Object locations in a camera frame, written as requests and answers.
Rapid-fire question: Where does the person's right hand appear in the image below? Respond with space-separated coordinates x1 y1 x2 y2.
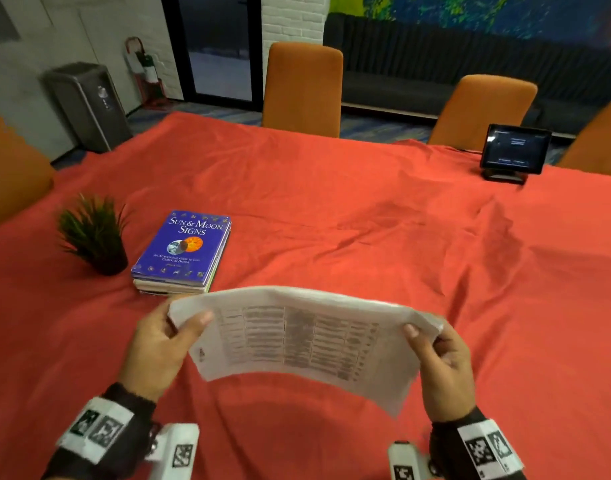
402 321 477 424

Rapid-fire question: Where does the person's left hand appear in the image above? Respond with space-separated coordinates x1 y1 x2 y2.
117 299 215 403

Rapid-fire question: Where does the white printed paper sheet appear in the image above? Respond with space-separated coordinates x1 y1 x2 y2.
168 286 445 418

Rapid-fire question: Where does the person's right forearm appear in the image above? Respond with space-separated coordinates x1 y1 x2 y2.
429 407 528 480

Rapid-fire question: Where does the cream paperback book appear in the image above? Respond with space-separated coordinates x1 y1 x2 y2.
132 277 208 297

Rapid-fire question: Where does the green-edged thin book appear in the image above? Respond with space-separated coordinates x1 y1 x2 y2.
203 229 232 294

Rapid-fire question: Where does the blue hardcover book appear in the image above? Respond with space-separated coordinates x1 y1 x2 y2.
131 210 232 288

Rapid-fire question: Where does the red tablecloth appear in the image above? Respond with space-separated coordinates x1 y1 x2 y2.
0 111 611 480

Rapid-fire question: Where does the white marker wristband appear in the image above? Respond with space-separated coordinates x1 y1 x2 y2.
457 419 525 480
56 397 135 466

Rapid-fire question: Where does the small green potted plant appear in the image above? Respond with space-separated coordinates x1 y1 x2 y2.
57 194 130 277

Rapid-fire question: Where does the black tablet on stand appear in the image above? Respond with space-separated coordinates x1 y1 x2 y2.
479 124 552 185

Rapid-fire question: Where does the orange upholstered chair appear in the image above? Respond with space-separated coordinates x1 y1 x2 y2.
428 74 538 153
556 94 611 178
262 42 344 139
0 108 55 231

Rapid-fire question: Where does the grey trash bin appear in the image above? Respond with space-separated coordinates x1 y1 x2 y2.
42 62 134 154

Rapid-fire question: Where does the fire extinguisher on red stand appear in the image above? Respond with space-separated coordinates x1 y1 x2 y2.
125 37 172 110

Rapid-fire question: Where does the black sofa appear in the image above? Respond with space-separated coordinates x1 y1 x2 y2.
323 13 611 135

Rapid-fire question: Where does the black-framed glass door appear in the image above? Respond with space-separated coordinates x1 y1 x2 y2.
160 0 264 112

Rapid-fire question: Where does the blue green wall painting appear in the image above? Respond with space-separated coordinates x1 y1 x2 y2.
330 0 611 51

